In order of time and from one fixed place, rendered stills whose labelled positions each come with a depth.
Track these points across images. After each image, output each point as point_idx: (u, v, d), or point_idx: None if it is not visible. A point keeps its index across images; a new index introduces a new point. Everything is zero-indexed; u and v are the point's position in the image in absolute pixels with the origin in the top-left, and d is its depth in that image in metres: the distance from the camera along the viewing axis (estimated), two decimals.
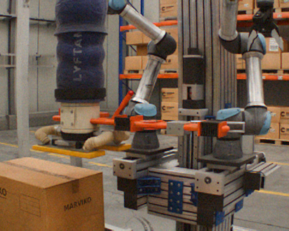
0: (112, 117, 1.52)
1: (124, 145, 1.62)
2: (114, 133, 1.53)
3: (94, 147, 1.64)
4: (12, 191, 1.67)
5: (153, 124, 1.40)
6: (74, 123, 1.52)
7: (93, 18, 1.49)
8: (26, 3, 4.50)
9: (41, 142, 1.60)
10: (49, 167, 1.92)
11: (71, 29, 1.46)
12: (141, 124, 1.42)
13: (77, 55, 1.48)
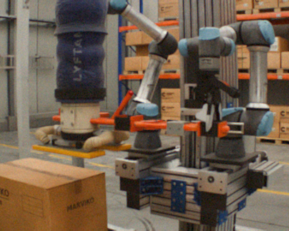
0: (112, 117, 1.52)
1: (124, 145, 1.62)
2: (114, 133, 1.53)
3: (94, 147, 1.64)
4: (15, 192, 1.66)
5: (153, 124, 1.40)
6: (74, 123, 1.52)
7: (93, 18, 1.49)
8: (26, 5, 4.49)
9: (41, 142, 1.60)
10: (51, 168, 1.92)
11: (71, 29, 1.46)
12: (141, 124, 1.42)
13: (77, 55, 1.48)
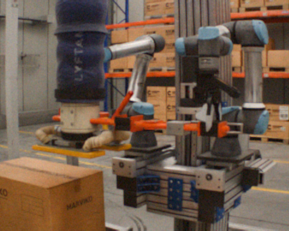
0: (112, 117, 1.52)
1: (124, 145, 1.62)
2: (114, 133, 1.53)
3: (94, 147, 1.64)
4: (14, 192, 1.66)
5: (153, 124, 1.40)
6: (74, 123, 1.52)
7: (94, 18, 1.49)
8: (15, 3, 4.43)
9: (41, 142, 1.60)
10: (48, 167, 1.92)
11: (73, 28, 1.46)
12: (141, 124, 1.42)
13: (78, 55, 1.48)
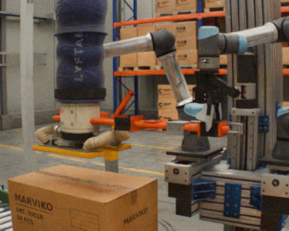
0: (112, 117, 1.52)
1: (124, 145, 1.62)
2: (114, 133, 1.53)
3: (94, 147, 1.64)
4: (61, 206, 1.50)
5: (153, 124, 1.40)
6: (74, 123, 1.52)
7: (94, 18, 1.49)
8: None
9: (41, 142, 1.60)
10: (94, 176, 1.76)
11: (73, 29, 1.46)
12: (141, 124, 1.42)
13: (78, 55, 1.48)
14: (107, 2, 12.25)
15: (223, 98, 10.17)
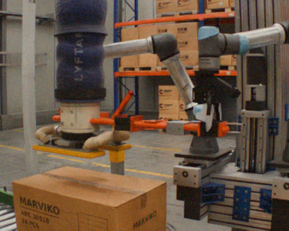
0: (112, 117, 1.52)
1: (124, 145, 1.62)
2: (114, 133, 1.53)
3: (94, 147, 1.64)
4: (69, 210, 1.46)
5: (153, 124, 1.40)
6: (74, 123, 1.52)
7: (94, 19, 1.49)
8: None
9: (41, 142, 1.60)
10: (101, 178, 1.72)
11: (73, 29, 1.46)
12: (141, 124, 1.42)
13: (78, 55, 1.48)
14: (108, 2, 12.22)
15: (223, 100, 10.14)
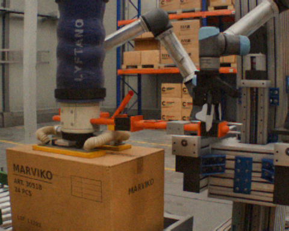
0: (112, 117, 1.52)
1: (124, 145, 1.62)
2: (114, 133, 1.53)
3: (94, 147, 1.64)
4: (62, 174, 1.43)
5: (153, 124, 1.40)
6: (74, 123, 1.52)
7: None
8: None
9: (41, 142, 1.60)
10: None
11: None
12: (141, 124, 1.42)
13: (78, 55, 1.48)
14: (111, 0, 12.23)
15: (226, 98, 10.09)
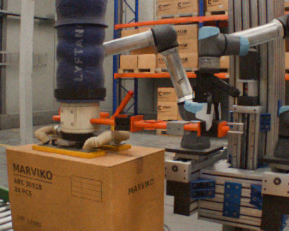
0: (112, 117, 1.52)
1: (124, 145, 1.62)
2: (114, 133, 1.53)
3: (94, 147, 1.64)
4: (62, 174, 1.43)
5: (153, 124, 1.40)
6: (74, 123, 1.52)
7: (94, 10, 1.49)
8: None
9: (41, 142, 1.60)
10: None
11: (73, 20, 1.46)
12: (141, 124, 1.42)
13: (78, 55, 1.48)
14: (108, 3, 12.25)
15: (223, 103, 10.14)
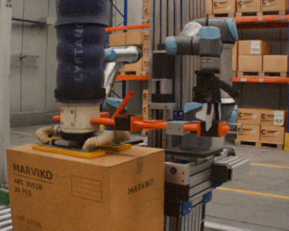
0: (112, 117, 1.52)
1: (124, 145, 1.62)
2: (114, 133, 1.53)
3: (94, 147, 1.64)
4: (62, 174, 1.43)
5: (153, 124, 1.40)
6: (74, 123, 1.52)
7: (94, 9, 1.49)
8: (9, 3, 4.50)
9: (41, 142, 1.60)
10: None
11: (73, 20, 1.46)
12: (141, 124, 1.42)
13: (78, 55, 1.48)
14: None
15: None
